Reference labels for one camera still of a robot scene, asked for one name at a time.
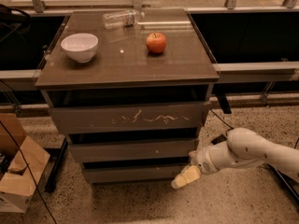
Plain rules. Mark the black metal floor bar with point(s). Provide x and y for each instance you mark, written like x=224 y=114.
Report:
x=289 y=185

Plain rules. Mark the clear plastic water bottle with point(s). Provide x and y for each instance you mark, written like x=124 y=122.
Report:
x=122 y=19

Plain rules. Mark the grey top drawer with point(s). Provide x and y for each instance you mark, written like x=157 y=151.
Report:
x=124 y=118

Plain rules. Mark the white ceramic bowl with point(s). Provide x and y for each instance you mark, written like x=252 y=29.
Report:
x=80 y=47

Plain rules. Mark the grey middle drawer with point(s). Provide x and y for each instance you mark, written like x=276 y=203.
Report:
x=138 y=150

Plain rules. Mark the black bag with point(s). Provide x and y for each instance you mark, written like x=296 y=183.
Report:
x=16 y=19

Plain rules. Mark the grey bottom drawer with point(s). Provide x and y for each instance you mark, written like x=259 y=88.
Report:
x=116 y=175

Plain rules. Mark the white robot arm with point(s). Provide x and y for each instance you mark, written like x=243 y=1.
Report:
x=242 y=148

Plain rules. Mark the small black power adapter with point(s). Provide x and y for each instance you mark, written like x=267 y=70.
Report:
x=219 y=139

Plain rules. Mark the black table leg left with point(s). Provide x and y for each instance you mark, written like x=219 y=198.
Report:
x=57 y=157

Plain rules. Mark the grey drawer cabinet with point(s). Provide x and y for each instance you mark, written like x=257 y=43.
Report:
x=124 y=72

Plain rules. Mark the brown cardboard box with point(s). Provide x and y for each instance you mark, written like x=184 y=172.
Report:
x=26 y=164

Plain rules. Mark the red apple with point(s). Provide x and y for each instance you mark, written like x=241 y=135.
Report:
x=156 y=43

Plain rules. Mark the grey drawer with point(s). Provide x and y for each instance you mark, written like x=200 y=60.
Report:
x=116 y=175
x=138 y=150
x=124 y=118

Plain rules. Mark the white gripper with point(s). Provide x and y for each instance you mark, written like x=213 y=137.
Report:
x=203 y=161

